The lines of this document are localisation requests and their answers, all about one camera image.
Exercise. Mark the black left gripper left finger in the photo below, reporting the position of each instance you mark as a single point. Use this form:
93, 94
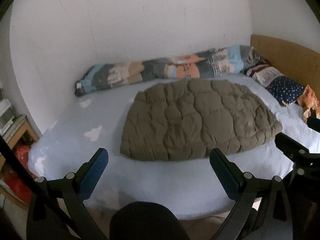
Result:
57, 208

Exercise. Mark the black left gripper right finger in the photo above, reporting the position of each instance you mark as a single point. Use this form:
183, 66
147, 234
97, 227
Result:
261, 209

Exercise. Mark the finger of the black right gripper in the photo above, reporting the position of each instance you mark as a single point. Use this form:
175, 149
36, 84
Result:
313, 123
289, 147

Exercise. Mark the olive green puffer jacket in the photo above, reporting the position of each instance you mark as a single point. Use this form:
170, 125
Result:
185, 120

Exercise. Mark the orange plush toy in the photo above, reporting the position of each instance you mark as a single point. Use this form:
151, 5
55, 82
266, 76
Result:
309, 102

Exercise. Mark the navy starred patchwork pillow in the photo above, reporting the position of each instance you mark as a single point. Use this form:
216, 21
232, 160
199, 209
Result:
284, 89

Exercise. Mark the red plastic bag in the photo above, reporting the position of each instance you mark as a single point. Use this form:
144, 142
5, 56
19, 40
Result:
12, 179

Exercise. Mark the wooden bed headboard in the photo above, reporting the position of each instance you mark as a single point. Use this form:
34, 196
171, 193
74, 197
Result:
293, 60

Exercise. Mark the wooden bedside shelf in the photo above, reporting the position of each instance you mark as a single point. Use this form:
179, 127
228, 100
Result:
14, 130

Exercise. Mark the patchwork cartoon rolled quilt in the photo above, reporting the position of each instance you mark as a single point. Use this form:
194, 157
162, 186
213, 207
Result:
210, 63

